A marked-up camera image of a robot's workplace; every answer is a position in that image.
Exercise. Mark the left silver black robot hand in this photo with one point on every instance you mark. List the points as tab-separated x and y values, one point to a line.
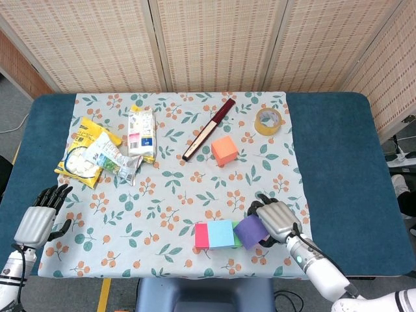
34	226

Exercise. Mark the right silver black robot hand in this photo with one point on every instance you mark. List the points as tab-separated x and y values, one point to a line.
279	221

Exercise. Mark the purple block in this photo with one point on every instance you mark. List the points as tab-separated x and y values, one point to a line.
248	230

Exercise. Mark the green block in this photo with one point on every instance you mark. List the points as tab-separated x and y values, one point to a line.
236	242

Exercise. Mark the light blue block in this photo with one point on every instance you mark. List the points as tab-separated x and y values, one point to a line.
221	234

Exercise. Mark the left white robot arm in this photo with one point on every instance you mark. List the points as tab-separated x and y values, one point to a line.
11	279

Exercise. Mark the blue grey robot base seat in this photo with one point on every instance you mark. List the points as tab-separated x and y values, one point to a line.
201	292

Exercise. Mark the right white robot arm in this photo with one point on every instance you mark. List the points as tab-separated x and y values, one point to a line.
325	276

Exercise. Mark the hot pink block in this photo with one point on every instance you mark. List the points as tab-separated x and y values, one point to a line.
201	235

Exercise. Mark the orange block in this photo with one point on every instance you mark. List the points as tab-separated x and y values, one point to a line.
224	149

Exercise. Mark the yellow packing tape roll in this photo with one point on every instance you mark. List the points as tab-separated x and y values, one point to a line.
260	128

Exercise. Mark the yellow floor tape strip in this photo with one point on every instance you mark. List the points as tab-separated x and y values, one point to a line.
104	295

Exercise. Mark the crumpled white green snack bag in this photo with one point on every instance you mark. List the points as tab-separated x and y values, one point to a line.
110	156

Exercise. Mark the yellow marshmallow snack bag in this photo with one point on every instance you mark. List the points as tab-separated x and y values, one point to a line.
83	128

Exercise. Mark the dark red folded fan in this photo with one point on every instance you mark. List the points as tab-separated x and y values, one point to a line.
208	130

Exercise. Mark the floral fruit print tablecloth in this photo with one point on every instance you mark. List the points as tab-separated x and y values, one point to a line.
162	201

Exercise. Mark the white shoe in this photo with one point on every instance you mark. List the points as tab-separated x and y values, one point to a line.
398	183

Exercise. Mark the flat yellow snack bag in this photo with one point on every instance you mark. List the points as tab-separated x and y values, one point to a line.
148	159

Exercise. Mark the white snack bag blue label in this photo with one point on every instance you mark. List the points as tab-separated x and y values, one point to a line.
139	130

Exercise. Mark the bamboo folding screen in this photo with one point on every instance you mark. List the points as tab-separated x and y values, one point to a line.
211	42

